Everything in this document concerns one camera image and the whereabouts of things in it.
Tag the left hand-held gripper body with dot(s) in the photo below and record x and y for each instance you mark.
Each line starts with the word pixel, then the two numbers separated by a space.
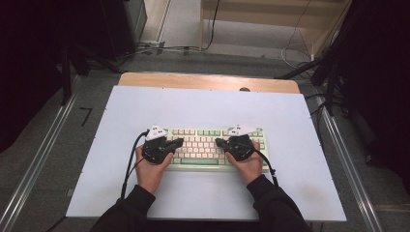
pixel 154 150

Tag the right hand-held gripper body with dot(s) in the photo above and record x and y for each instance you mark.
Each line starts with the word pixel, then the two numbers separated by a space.
pixel 241 148

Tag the green and cream keyboard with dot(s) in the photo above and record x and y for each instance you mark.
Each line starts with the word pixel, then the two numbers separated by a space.
pixel 201 151

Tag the person's right hand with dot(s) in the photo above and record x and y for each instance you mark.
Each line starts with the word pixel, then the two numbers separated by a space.
pixel 251 169

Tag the person's left hand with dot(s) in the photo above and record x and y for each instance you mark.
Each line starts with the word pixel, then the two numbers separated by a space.
pixel 148 175

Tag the white table mat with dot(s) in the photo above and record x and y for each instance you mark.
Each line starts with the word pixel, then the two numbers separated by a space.
pixel 199 106

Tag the black metal stand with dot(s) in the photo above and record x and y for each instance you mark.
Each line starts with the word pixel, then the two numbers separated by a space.
pixel 328 83
pixel 66 77

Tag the dark cabinet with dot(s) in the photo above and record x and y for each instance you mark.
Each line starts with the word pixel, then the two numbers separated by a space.
pixel 124 25

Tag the light wooden shelf unit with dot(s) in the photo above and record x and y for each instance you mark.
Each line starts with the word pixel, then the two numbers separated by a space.
pixel 257 9

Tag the dark curtain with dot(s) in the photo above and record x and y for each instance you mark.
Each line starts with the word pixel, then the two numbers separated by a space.
pixel 25 64
pixel 383 80

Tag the aluminium floor rail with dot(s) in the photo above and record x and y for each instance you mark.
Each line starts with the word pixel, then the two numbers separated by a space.
pixel 35 167
pixel 351 167

